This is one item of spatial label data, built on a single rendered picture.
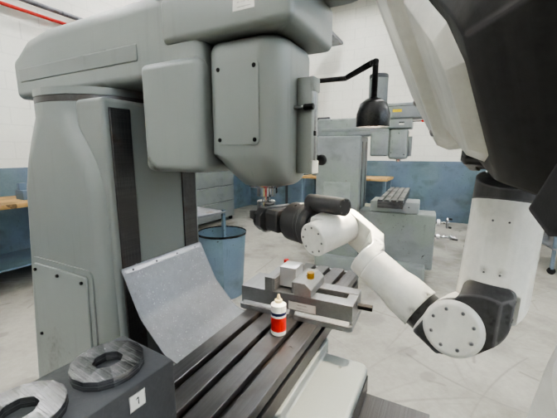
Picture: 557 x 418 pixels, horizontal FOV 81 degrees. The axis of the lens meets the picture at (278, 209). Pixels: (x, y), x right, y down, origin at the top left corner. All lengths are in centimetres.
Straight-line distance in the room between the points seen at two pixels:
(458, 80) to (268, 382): 66
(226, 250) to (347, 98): 532
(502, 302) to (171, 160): 70
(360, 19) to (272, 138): 726
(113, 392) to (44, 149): 79
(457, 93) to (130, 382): 47
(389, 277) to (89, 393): 45
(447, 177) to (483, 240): 669
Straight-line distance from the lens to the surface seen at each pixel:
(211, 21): 79
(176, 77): 83
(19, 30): 530
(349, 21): 797
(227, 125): 75
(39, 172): 117
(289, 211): 70
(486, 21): 22
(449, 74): 26
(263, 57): 73
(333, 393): 93
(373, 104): 74
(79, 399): 50
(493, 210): 53
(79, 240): 105
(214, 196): 629
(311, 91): 75
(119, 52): 99
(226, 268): 308
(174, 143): 82
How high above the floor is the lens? 139
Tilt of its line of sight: 10 degrees down
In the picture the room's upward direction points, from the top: straight up
